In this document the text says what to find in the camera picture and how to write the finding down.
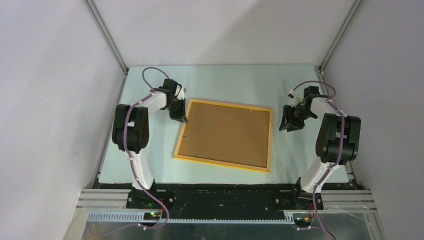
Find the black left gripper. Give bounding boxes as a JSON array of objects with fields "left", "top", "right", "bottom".
[{"left": 165, "top": 97, "right": 187, "bottom": 124}]

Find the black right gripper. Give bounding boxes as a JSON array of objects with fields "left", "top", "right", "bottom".
[{"left": 278, "top": 104, "right": 315, "bottom": 132}]

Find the yellow wooden picture frame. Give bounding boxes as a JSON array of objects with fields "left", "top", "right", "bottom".
[{"left": 173, "top": 97, "right": 274, "bottom": 174}]

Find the brown cardboard backing board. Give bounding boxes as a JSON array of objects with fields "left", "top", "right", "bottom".
[{"left": 178, "top": 101, "right": 271, "bottom": 169}]

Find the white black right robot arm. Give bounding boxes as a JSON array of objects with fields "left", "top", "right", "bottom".
[{"left": 278, "top": 86, "right": 361, "bottom": 209}]

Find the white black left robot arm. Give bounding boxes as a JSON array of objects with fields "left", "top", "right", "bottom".
[{"left": 111, "top": 78, "right": 188, "bottom": 208}]

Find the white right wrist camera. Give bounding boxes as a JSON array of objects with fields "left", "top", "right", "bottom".
[{"left": 287, "top": 89, "right": 303, "bottom": 107}]

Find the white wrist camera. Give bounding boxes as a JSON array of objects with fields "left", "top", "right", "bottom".
[
  {"left": 287, "top": 89, "right": 303, "bottom": 107},
  {"left": 175, "top": 87, "right": 187, "bottom": 100}
]

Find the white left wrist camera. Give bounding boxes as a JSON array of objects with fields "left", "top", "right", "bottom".
[{"left": 175, "top": 87, "right": 187, "bottom": 100}]

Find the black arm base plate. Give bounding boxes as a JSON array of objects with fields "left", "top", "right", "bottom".
[{"left": 126, "top": 183, "right": 324, "bottom": 221}]

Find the aluminium front rail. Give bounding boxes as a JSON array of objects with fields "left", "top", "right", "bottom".
[{"left": 76, "top": 189, "right": 377, "bottom": 218}]

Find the aluminium corner post left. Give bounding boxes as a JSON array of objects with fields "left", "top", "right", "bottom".
[{"left": 82, "top": 0, "right": 129, "bottom": 75}]

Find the aluminium corner post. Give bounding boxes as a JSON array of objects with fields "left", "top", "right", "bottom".
[
  {"left": 82, "top": 0, "right": 129, "bottom": 75},
  {"left": 317, "top": 0, "right": 364, "bottom": 76}
]

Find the grey slotted cable duct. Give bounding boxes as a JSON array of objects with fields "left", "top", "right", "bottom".
[{"left": 86, "top": 210, "right": 295, "bottom": 225}]

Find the aluminium corner post right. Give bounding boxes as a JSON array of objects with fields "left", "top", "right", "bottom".
[{"left": 317, "top": 0, "right": 364, "bottom": 76}]

